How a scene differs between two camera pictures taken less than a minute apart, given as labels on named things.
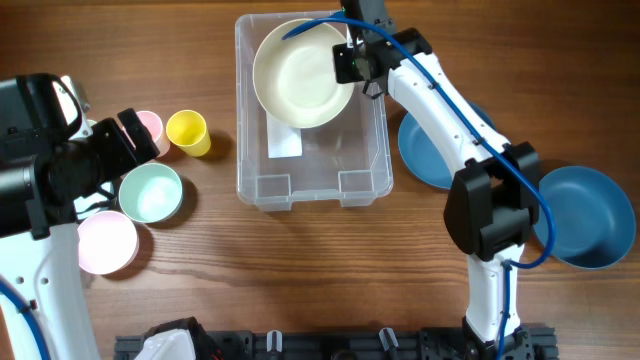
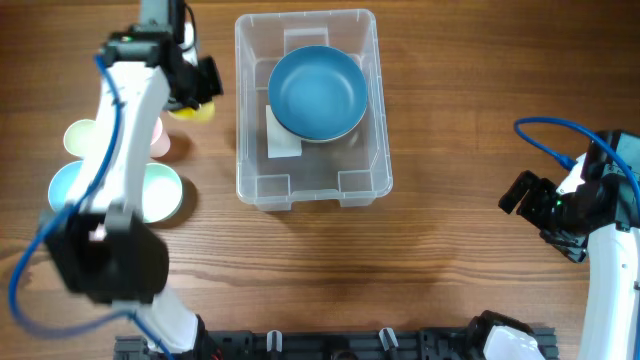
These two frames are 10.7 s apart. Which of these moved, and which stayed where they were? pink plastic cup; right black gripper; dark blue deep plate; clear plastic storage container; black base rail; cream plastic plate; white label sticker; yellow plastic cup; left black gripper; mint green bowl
Moved: right black gripper; yellow plastic cup; left black gripper; dark blue deep plate; cream plastic plate
Stayed: pink plastic cup; black base rail; clear plastic storage container; white label sticker; mint green bowl
